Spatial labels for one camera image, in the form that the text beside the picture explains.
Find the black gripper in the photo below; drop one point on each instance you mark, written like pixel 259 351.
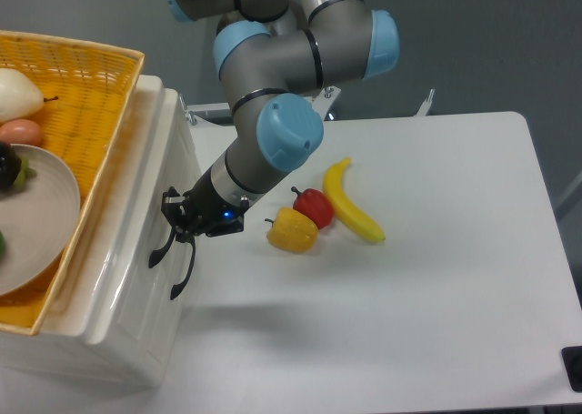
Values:
pixel 205 212

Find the white top drawer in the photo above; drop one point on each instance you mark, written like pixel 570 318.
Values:
pixel 136 307

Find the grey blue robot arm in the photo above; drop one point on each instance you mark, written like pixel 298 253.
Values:
pixel 273 53

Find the white drawer cabinet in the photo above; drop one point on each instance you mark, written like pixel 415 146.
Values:
pixel 62 346

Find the yellow toy bell pepper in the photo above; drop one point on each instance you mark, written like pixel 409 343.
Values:
pixel 291 231

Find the red toy bell pepper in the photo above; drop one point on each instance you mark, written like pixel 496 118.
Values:
pixel 313 204

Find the grey round plate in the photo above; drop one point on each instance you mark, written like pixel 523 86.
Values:
pixel 38 221

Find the yellow wicker basket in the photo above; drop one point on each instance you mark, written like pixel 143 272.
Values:
pixel 93 83

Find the yellow toy banana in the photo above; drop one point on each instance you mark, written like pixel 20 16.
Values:
pixel 351 215

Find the dark purple toy eggplant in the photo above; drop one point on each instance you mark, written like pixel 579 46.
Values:
pixel 15 170

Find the green toy vegetable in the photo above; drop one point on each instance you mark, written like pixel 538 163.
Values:
pixel 1 243

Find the pink toy egg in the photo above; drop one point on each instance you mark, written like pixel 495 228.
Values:
pixel 22 131

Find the white toy pear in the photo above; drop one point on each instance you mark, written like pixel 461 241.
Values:
pixel 20 97

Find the black corner object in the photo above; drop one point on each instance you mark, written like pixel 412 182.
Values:
pixel 572 358

